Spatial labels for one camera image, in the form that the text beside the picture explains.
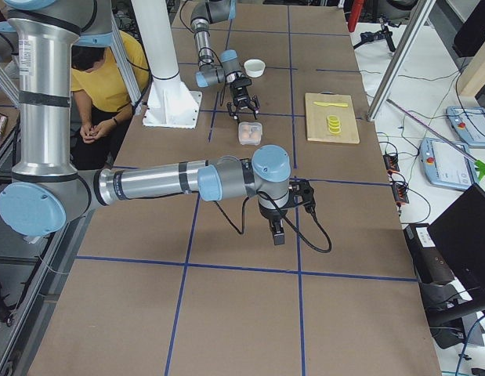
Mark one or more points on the yellow plastic knife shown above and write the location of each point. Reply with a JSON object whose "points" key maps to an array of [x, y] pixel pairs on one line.
{"points": [[327, 104]]}

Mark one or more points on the blue teach pendant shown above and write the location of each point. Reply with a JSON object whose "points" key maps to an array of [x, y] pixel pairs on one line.
{"points": [[469, 124], [445, 167]]}

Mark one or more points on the wooden cutting board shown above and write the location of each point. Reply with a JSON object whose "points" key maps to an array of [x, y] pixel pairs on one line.
{"points": [[316, 119]]}

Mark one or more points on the white bowl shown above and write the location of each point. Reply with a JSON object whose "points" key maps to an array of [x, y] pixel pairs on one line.
{"points": [[254, 68]]}

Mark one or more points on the clear plastic egg box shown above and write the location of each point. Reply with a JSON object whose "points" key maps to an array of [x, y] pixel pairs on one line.
{"points": [[258, 128]]}

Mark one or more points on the white pedestal column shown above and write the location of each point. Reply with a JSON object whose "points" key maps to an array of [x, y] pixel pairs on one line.
{"points": [[170, 103]]}

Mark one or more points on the black monitor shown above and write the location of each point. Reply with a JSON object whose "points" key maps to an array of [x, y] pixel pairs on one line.
{"points": [[459, 236]]}

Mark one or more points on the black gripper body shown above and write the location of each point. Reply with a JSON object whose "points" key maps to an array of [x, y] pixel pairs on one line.
{"points": [[240, 94], [269, 214]]}

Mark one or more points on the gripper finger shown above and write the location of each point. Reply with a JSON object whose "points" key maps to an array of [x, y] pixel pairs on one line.
{"points": [[279, 234], [252, 104], [233, 110], [274, 231]]}

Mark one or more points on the red cylinder object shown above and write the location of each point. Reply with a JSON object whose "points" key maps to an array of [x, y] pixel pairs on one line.
{"points": [[354, 14]]}

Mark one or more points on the black tripod clamp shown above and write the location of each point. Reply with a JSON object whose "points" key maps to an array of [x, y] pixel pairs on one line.
{"points": [[383, 34]]}

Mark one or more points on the aluminium frame post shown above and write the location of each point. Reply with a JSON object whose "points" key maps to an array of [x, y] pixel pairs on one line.
{"points": [[416, 21]]}

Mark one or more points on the blue teach pendant far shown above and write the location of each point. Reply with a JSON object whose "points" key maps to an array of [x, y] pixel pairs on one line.
{"points": [[469, 124]]}

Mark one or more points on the blue teach pendant near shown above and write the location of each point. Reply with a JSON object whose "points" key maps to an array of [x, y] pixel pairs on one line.
{"points": [[445, 167]]}

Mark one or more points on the person in yellow shirt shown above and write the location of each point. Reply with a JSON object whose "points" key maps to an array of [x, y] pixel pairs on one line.
{"points": [[103, 104]]}

